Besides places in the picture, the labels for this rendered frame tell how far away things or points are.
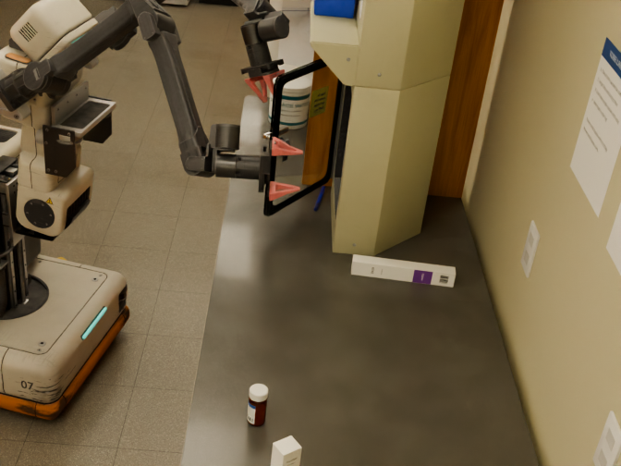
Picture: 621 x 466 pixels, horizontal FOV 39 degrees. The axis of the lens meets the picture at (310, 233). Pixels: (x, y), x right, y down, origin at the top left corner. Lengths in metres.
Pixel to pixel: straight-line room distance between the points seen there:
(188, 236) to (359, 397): 2.35
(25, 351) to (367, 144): 1.42
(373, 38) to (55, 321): 1.61
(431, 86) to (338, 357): 0.72
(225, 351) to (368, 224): 0.56
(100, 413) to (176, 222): 1.32
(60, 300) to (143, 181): 1.46
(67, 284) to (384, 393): 1.70
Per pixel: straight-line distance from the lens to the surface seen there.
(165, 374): 3.35
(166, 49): 2.24
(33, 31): 2.64
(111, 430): 3.14
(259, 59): 2.31
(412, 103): 2.19
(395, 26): 2.08
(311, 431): 1.80
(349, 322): 2.09
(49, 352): 3.03
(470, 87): 2.56
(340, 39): 2.12
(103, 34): 2.38
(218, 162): 2.10
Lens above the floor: 2.19
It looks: 31 degrees down
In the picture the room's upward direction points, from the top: 7 degrees clockwise
